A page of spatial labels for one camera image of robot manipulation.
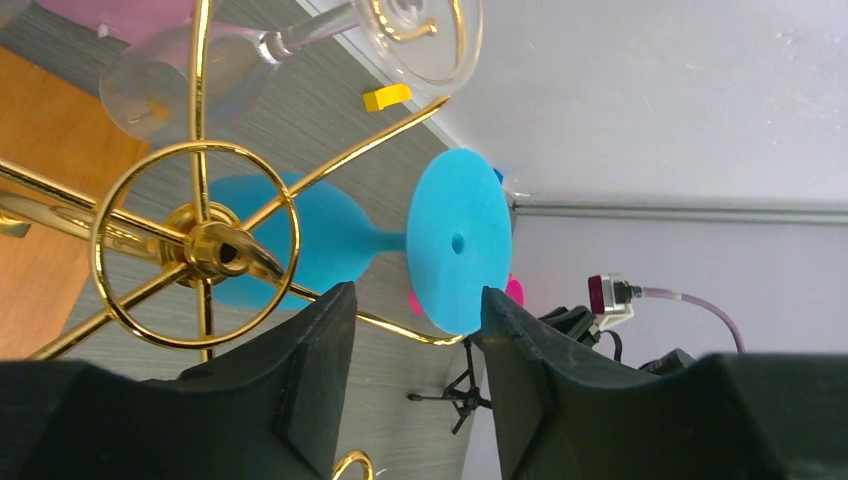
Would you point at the blue wine glass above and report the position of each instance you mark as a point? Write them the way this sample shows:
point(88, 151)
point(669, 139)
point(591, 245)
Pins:
point(457, 240)

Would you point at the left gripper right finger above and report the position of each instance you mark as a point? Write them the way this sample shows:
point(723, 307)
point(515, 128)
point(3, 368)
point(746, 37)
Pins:
point(564, 411)

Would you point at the gold wire glass rack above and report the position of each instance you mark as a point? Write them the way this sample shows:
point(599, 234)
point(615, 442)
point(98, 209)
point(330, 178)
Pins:
point(174, 309)

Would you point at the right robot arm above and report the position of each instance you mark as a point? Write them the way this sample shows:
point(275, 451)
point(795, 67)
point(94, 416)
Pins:
point(674, 361)

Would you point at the aluminium rail frame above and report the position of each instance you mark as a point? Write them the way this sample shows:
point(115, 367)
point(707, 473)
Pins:
point(705, 211)

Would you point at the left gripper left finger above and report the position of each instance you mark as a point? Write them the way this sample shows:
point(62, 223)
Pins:
point(268, 409)

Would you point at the clear wine glass top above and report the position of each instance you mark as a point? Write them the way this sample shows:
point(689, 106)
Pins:
point(430, 46)

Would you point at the small black tripod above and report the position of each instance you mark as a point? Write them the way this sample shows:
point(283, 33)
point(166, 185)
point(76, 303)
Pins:
point(463, 393)

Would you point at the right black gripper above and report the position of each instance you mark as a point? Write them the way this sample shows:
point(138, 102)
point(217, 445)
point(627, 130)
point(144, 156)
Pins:
point(579, 324)

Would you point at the yellow toy piece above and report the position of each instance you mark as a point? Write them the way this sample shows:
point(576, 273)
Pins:
point(386, 96)

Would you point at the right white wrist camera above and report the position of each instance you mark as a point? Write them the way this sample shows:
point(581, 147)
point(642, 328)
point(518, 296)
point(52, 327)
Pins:
point(610, 299)

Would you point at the pink wine glass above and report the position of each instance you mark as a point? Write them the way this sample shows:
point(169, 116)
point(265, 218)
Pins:
point(514, 289)

